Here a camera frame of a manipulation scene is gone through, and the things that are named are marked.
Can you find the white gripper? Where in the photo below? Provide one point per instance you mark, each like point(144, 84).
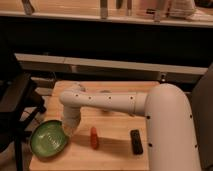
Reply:
point(70, 120)

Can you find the green ceramic bowl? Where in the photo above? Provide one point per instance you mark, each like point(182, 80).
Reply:
point(48, 139)

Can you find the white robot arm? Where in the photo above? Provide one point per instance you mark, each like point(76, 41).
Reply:
point(171, 135)

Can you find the orange carrot toy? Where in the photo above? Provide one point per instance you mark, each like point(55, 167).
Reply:
point(94, 141)

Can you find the grey round disc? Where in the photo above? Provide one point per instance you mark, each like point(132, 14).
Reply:
point(105, 91)

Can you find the wooden table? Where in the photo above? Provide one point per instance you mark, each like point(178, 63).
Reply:
point(114, 152)

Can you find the black chair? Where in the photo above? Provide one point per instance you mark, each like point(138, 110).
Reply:
point(19, 104)

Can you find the black rectangular block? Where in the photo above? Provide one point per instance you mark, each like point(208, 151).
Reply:
point(136, 142)

